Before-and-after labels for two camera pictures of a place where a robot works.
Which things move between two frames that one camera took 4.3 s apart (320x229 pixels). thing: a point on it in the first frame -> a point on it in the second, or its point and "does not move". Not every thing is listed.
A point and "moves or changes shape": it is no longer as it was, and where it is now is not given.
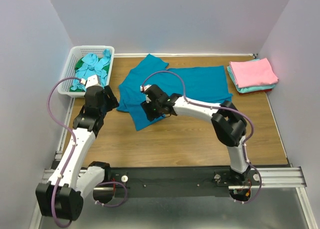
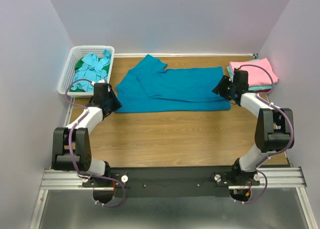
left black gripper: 113,101 does not move
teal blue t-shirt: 192,81 moves or changes shape
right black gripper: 146,106 -> 225,81
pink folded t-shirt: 253,72 does not move
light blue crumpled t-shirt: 92,65 does not move
